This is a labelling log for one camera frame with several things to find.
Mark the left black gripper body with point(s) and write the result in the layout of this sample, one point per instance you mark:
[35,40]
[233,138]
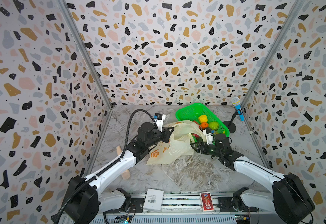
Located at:
[157,137]

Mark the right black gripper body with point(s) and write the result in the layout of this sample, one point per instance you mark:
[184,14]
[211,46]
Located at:
[201,145]

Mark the cream plastic bag orange print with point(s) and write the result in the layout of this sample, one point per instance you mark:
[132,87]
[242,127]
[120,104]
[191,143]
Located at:
[179,143]

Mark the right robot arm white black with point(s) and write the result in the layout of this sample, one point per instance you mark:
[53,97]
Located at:
[285,195]

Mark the black microphone stand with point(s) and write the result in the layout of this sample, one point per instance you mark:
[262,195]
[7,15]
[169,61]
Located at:
[229,123]

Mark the light green toy apple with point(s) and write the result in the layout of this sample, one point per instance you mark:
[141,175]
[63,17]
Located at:
[213,125]

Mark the orange toy fruit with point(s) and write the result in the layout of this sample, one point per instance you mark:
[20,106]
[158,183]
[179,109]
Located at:
[204,125]

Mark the yellow toy fruit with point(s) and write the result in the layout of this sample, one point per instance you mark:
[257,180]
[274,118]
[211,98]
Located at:
[203,118]

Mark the blue toy microphone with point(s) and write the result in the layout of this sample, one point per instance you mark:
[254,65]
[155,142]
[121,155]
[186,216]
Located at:
[236,104]

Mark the red card pack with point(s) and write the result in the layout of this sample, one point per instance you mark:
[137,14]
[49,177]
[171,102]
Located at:
[206,202]

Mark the white cardboard box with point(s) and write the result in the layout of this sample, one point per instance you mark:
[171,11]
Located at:
[153,200]

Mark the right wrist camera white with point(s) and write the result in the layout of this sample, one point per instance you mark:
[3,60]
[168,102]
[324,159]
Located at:
[209,137]

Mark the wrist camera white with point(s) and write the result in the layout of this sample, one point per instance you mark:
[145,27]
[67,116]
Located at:
[209,137]
[159,120]

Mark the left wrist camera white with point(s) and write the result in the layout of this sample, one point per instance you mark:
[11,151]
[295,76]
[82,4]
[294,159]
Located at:
[159,120]

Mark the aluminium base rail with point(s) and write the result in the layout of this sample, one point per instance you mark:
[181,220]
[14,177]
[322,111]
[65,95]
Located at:
[185,208]

